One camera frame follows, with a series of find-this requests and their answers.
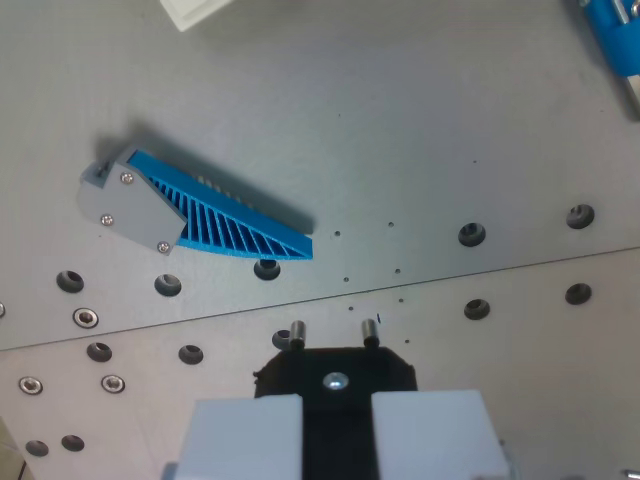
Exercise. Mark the black two-pin plug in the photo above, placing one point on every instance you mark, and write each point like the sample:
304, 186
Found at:
300, 372

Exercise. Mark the white socket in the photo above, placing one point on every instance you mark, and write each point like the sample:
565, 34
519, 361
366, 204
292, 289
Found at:
192, 10

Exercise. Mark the blue finned finger grey mount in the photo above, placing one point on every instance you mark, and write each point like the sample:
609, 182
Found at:
135, 210

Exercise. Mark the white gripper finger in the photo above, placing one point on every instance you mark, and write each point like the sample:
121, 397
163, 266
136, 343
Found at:
240, 440
430, 435

